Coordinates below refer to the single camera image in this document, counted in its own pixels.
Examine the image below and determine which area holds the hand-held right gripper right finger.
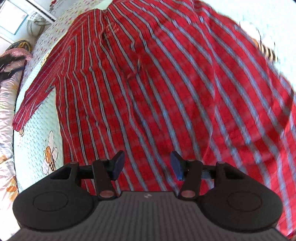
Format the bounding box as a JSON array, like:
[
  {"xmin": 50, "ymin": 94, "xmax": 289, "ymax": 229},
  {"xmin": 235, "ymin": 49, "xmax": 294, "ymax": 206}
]
[{"xmin": 170, "ymin": 151, "xmax": 245, "ymax": 201}]

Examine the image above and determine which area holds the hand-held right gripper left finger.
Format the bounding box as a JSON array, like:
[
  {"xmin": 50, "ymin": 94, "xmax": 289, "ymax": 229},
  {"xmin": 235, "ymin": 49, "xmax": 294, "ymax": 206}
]
[{"xmin": 50, "ymin": 151, "xmax": 126, "ymax": 201}]

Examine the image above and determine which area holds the red plaid dress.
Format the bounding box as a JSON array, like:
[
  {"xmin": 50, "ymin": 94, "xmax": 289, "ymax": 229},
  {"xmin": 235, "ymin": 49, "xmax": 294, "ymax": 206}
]
[{"xmin": 12, "ymin": 0, "xmax": 296, "ymax": 234}]

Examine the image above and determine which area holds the green quilted bee bedspread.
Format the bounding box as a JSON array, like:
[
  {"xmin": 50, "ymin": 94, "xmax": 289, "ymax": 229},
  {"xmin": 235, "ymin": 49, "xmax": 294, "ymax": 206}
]
[{"xmin": 13, "ymin": 0, "xmax": 296, "ymax": 193}]

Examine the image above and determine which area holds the floral rolled duvet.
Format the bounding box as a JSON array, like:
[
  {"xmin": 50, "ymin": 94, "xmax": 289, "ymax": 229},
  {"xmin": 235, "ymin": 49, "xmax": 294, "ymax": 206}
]
[{"xmin": 0, "ymin": 74, "xmax": 23, "ymax": 209}]

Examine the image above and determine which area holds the pink patterned garment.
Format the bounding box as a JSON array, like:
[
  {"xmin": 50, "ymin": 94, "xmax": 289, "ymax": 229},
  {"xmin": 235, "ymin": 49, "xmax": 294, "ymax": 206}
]
[{"xmin": 0, "ymin": 49, "xmax": 33, "ymax": 81}]

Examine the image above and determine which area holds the green yellow patterned cloth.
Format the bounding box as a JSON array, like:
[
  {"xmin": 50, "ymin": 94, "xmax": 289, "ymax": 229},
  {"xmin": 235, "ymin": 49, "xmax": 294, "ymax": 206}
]
[{"xmin": 6, "ymin": 39, "xmax": 31, "ymax": 52}]

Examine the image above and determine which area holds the blue notice poster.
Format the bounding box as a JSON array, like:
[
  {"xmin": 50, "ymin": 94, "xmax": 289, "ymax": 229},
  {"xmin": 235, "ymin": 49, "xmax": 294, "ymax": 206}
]
[{"xmin": 0, "ymin": 5, "xmax": 29, "ymax": 35}]

